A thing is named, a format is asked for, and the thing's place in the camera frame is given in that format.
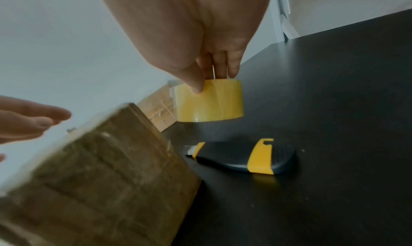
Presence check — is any person's right hand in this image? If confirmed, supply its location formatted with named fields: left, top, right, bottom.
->
left=93, top=0, right=276, bottom=95

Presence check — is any person's left hand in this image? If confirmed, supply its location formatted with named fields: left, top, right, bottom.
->
left=0, top=95, right=72, bottom=164

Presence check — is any yellow tape roll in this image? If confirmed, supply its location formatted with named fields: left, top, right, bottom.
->
left=169, top=79, right=244, bottom=124

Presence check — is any tall cardboard box square hole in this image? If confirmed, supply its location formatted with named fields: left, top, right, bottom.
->
left=136, top=83, right=179, bottom=133

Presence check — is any wide cardboard box torn flap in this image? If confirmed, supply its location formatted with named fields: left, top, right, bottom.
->
left=0, top=102, right=203, bottom=246

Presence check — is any black yellow utility knife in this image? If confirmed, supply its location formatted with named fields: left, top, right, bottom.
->
left=183, top=138, right=298, bottom=176

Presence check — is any white metal shelf frame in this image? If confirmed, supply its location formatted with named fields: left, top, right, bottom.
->
left=271, top=0, right=302, bottom=41

